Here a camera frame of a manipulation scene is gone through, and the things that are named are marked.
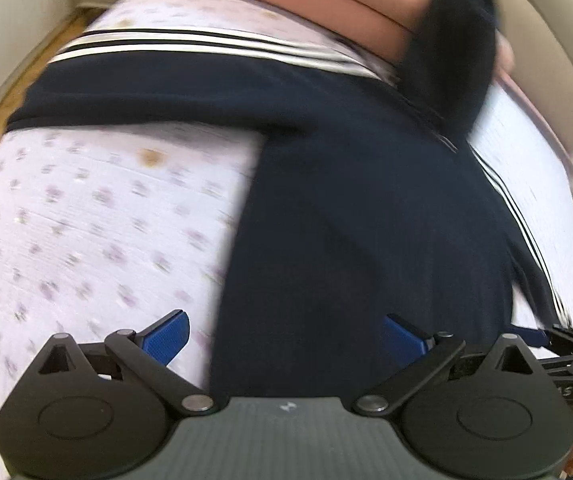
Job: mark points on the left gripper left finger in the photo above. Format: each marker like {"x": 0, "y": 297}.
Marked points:
{"x": 145, "y": 355}

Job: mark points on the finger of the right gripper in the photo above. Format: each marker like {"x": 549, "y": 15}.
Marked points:
{"x": 556, "y": 339}

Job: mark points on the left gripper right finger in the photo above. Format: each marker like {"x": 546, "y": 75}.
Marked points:
{"x": 420, "y": 359}

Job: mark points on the navy striped track pants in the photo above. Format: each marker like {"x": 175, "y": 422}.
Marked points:
{"x": 367, "y": 200}

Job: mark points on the floral white bed sheet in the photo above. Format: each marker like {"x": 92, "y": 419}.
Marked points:
{"x": 111, "y": 227}

